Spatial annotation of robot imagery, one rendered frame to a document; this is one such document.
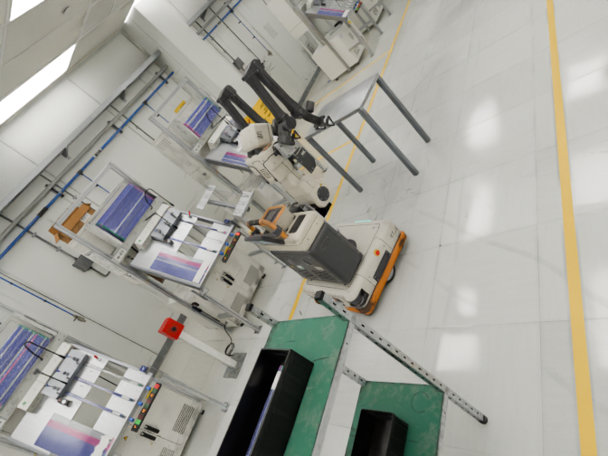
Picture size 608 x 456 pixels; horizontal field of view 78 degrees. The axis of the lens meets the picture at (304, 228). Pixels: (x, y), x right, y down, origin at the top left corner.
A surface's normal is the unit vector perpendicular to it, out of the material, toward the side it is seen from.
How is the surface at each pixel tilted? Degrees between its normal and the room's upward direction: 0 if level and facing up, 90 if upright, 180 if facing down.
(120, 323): 90
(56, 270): 90
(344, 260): 90
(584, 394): 0
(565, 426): 0
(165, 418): 90
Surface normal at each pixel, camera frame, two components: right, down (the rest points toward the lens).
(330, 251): 0.55, -0.04
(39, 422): 0.00, -0.58
